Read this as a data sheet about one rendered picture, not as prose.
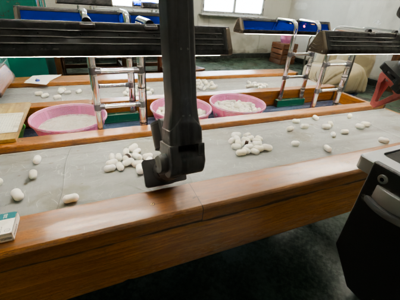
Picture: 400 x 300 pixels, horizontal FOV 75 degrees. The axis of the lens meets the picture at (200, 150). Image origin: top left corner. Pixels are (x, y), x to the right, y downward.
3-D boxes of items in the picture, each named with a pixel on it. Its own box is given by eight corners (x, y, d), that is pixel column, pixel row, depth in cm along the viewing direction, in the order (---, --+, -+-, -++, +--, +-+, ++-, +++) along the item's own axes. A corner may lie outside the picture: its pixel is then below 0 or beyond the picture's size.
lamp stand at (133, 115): (139, 120, 120) (133, 11, 97) (93, 125, 112) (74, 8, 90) (132, 106, 135) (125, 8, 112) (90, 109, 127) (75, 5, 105)
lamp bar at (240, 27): (331, 36, 154) (334, 22, 151) (240, 33, 132) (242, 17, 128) (321, 34, 161) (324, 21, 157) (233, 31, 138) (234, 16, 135)
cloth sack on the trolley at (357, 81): (368, 94, 353) (379, 65, 334) (330, 98, 324) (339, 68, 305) (334, 83, 396) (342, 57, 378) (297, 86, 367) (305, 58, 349)
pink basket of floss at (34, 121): (123, 133, 108) (121, 112, 103) (70, 163, 86) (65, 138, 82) (76, 119, 117) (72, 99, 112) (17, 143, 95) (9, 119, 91)
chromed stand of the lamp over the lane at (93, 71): (162, 166, 88) (161, 20, 66) (99, 177, 81) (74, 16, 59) (149, 141, 103) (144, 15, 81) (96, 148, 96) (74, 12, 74)
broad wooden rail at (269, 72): (292, 96, 199) (298, 72, 190) (13, 119, 134) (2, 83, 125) (282, 91, 208) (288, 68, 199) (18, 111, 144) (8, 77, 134)
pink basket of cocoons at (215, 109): (273, 128, 121) (278, 109, 117) (222, 135, 112) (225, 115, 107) (244, 108, 143) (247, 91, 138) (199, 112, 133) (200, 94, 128)
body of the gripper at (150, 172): (140, 162, 64) (143, 156, 57) (180, 155, 67) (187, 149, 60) (144, 188, 63) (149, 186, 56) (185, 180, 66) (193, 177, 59)
